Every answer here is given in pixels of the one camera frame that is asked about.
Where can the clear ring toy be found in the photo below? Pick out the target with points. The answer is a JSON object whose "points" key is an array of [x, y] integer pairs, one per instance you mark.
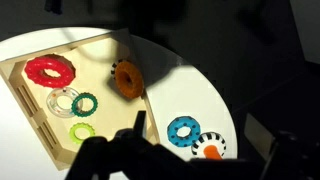
{"points": [[53, 105]]}

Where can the wooden tray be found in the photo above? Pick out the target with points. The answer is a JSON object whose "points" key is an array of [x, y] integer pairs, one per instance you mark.
{"points": [[31, 136]]}

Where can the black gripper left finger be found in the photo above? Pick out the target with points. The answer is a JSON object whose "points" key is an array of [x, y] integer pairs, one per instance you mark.
{"points": [[88, 163]]}

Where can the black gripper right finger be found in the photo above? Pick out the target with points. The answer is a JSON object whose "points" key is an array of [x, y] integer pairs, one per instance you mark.
{"points": [[292, 159]]}

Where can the blue dotted ring toy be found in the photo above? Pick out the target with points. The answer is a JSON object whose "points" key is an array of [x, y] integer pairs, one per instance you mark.
{"points": [[183, 131]]}

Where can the orange ring toy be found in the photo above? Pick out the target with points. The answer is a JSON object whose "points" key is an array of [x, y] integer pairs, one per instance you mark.
{"points": [[129, 80]]}

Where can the dark green ring toy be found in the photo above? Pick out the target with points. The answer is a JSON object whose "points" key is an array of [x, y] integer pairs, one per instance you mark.
{"points": [[84, 105]]}

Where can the orange peg striped base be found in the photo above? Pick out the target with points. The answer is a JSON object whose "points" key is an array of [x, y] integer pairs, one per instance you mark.
{"points": [[210, 145]]}

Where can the red ring toy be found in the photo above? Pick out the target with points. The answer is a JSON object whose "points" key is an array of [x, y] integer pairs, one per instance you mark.
{"points": [[51, 70]]}

